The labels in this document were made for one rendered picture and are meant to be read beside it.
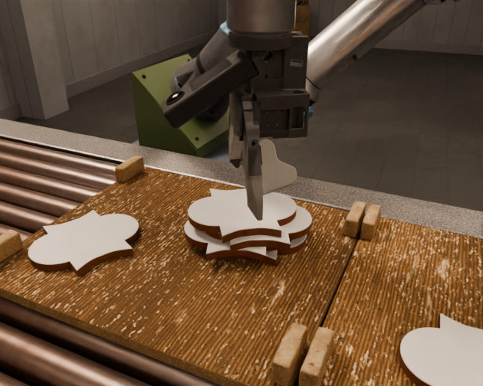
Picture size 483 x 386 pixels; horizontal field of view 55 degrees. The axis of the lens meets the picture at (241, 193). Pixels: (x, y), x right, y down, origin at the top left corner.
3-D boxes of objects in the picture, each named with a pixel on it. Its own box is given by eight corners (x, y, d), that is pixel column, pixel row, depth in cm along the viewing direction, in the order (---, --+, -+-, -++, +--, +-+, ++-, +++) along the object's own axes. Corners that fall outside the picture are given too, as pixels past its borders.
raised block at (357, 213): (353, 215, 68) (354, 199, 67) (365, 218, 68) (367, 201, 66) (342, 235, 64) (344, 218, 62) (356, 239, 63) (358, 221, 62)
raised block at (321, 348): (315, 343, 46) (317, 323, 45) (333, 349, 46) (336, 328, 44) (296, 390, 41) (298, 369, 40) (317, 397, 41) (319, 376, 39)
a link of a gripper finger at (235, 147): (268, 165, 67) (280, 129, 59) (228, 168, 66) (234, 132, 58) (264, 147, 69) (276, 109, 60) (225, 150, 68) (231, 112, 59)
